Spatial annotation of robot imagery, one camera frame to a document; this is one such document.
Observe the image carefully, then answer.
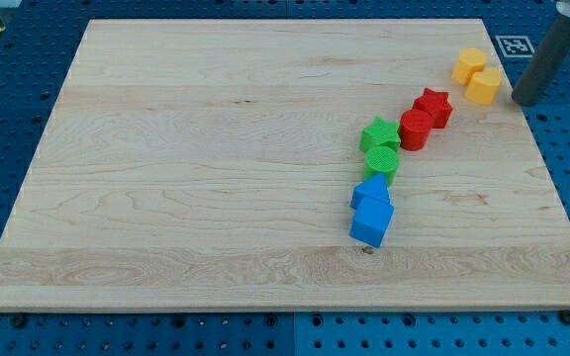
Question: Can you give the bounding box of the green star block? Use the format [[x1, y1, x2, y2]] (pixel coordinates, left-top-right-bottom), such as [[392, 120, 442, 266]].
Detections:
[[358, 117, 401, 152]]

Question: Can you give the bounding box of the red star block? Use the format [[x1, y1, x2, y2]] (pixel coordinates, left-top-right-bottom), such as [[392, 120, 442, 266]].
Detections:
[[413, 87, 453, 129]]

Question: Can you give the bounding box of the yellow heart block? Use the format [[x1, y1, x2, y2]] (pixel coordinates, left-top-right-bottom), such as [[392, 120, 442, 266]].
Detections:
[[465, 66, 503, 106]]

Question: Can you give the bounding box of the blue triangle block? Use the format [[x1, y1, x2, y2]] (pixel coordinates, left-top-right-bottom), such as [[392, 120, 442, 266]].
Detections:
[[350, 173, 391, 210]]

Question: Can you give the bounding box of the blue cube block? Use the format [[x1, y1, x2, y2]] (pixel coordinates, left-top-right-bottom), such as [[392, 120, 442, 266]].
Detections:
[[349, 197, 395, 248]]

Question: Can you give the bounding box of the green cylinder block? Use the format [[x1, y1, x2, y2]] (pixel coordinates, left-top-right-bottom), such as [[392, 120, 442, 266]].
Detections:
[[362, 146, 400, 186]]

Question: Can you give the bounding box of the wooden board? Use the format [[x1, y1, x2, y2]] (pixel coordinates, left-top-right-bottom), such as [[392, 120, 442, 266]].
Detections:
[[0, 19, 570, 313]]

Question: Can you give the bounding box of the red cylinder block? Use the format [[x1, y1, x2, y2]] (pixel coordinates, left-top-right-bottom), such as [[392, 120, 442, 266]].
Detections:
[[399, 109, 433, 151]]

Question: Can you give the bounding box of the yellow hexagon block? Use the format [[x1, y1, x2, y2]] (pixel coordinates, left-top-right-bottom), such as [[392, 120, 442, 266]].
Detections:
[[451, 47, 487, 85]]

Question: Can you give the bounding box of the white fiducial marker tag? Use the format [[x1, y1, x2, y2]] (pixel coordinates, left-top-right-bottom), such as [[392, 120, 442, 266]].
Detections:
[[496, 35, 534, 58]]

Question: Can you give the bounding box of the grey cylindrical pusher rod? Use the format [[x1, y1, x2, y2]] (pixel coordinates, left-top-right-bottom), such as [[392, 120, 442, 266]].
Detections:
[[512, 0, 570, 107]]

